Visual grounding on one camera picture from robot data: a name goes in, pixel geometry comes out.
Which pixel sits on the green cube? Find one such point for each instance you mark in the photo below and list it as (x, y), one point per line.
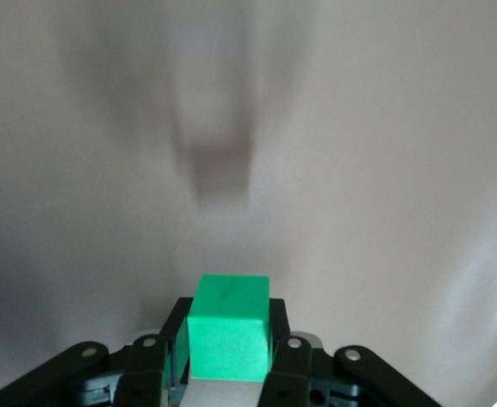
(229, 335)

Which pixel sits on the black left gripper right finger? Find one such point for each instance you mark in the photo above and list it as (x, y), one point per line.
(295, 369)

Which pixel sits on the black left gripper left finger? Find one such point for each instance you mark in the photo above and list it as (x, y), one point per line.
(146, 369)

